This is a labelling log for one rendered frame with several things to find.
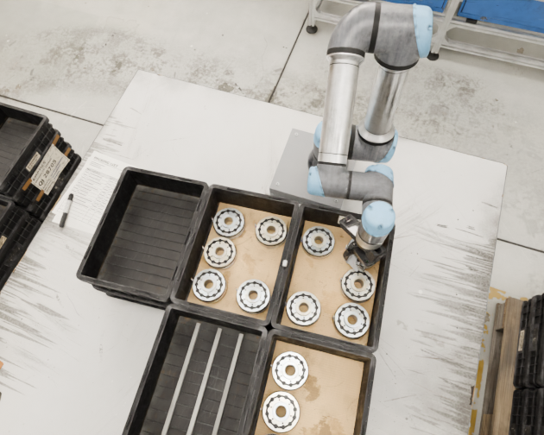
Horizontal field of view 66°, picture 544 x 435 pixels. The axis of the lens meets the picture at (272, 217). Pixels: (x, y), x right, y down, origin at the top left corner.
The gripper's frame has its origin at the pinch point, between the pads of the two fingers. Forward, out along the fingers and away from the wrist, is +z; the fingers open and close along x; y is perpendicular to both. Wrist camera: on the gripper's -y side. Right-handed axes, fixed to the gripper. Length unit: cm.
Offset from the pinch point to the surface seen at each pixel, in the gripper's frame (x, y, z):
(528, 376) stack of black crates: 48, 67, 58
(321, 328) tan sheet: -21.0, 13.4, 1.9
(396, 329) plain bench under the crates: 1.7, 25.0, 14.9
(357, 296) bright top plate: -7.1, 11.3, -0.9
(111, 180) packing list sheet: -58, -77, 15
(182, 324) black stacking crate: -57, -9, 2
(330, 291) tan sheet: -12.5, 5.3, 2.0
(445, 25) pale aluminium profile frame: 150, -103, 60
